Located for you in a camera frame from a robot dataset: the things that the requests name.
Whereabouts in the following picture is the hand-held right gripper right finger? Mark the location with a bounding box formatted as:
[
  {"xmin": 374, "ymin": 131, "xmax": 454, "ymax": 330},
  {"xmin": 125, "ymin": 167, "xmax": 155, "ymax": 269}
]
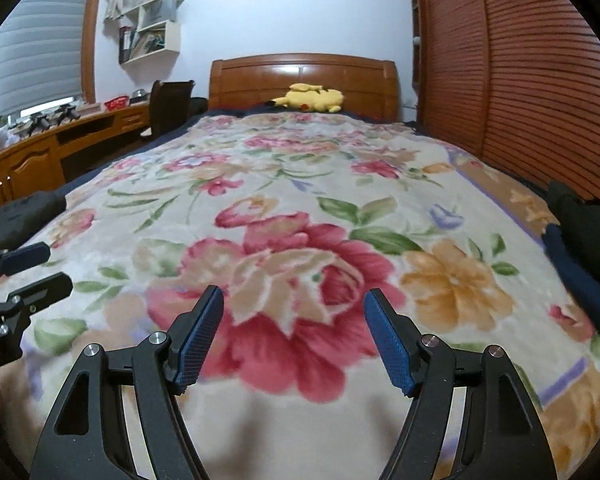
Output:
[{"xmin": 362, "ymin": 287, "xmax": 558, "ymax": 480}]

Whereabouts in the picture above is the wooden window frame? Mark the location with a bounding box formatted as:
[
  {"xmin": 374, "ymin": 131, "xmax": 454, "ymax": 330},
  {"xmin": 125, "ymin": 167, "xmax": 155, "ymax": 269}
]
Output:
[{"xmin": 80, "ymin": 0, "xmax": 108, "ymax": 106}]

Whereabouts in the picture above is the grey window blind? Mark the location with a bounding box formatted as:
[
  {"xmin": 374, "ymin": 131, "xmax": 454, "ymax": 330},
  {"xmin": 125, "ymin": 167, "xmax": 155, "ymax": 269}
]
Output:
[{"xmin": 0, "ymin": 0, "xmax": 93, "ymax": 121}]

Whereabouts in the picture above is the black buttoned coat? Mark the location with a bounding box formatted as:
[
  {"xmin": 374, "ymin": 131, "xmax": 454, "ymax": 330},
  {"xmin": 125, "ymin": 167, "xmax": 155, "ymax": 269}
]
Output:
[{"xmin": 545, "ymin": 180, "xmax": 600, "ymax": 281}]

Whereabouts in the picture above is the yellow plush toy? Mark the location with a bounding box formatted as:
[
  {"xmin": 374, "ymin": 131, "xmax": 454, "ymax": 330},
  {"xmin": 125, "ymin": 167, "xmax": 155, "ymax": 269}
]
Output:
[{"xmin": 271, "ymin": 82, "xmax": 344, "ymax": 113}]

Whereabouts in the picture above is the floral blanket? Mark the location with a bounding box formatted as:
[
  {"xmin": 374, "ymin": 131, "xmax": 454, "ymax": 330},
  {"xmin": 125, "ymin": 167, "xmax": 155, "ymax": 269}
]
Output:
[{"xmin": 0, "ymin": 110, "xmax": 600, "ymax": 480}]

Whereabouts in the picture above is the wooden louvered wardrobe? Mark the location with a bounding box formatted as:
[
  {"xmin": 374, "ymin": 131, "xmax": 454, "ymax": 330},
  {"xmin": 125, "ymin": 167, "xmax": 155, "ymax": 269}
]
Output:
[{"xmin": 410, "ymin": 0, "xmax": 600, "ymax": 206}]

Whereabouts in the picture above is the dark grey cloth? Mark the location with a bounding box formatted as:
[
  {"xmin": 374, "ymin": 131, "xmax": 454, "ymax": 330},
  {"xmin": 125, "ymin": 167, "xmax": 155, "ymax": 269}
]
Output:
[{"xmin": 0, "ymin": 191, "xmax": 67, "ymax": 251}]

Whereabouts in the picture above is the wooden desk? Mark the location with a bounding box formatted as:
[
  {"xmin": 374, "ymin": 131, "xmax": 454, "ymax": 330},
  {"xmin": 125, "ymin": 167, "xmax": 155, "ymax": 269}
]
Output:
[{"xmin": 0, "ymin": 102, "xmax": 153, "ymax": 221}]

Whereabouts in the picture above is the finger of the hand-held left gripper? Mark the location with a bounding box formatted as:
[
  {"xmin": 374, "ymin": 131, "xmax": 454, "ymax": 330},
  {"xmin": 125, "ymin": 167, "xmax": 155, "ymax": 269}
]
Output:
[
  {"xmin": 0, "ymin": 241, "xmax": 51, "ymax": 281},
  {"xmin": 0, "ymin": 272, "xmax": 74, "ymax": 321}
]

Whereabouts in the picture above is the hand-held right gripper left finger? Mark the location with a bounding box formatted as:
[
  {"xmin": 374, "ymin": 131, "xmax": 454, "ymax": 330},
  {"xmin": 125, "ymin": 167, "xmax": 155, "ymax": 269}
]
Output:
[{"xmin": 30, "ymin": 284, "xmax": 226, "ymax": 480}]

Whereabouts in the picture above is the wooden bed headboard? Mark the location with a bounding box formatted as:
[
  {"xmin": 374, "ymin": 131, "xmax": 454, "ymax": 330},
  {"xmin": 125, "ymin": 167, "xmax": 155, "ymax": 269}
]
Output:
[{"xmin": 208, "ymin": 54, "xmax": 400, "ymax": 121}]

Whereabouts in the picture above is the dark wooden chair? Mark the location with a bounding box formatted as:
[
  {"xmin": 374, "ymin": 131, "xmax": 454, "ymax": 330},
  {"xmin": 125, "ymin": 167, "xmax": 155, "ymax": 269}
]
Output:
[{"xmin": 140, "ymin": 80, "xmax": 197, "ymax": 140}]

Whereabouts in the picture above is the white wall shelf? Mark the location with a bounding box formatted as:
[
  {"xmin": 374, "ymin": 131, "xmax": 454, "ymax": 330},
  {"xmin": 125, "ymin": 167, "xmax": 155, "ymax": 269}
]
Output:
[{"xmin": 118, "ymin": 0, "xmax": 185, "ymax": 65}]

